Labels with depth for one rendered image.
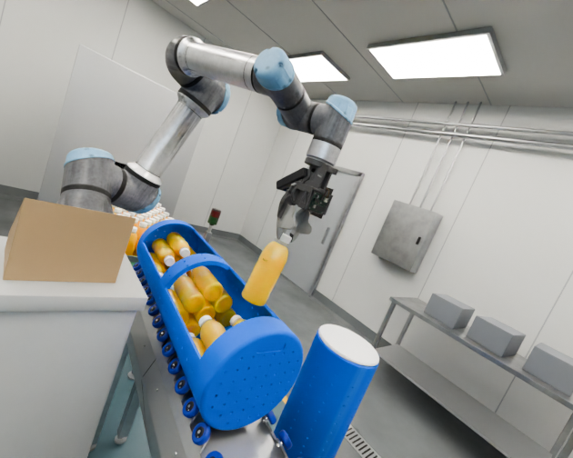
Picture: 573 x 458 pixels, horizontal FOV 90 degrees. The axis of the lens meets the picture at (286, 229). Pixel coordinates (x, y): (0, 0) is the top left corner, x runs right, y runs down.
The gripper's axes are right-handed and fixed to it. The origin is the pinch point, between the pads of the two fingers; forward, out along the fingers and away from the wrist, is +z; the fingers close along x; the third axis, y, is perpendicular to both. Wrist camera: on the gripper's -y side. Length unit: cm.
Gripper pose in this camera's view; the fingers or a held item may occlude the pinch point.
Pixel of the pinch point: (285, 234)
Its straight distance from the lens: 74.7
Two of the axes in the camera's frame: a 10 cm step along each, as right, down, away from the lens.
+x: 7.5, 2.0, 6.3
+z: -3.6, 9.2, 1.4
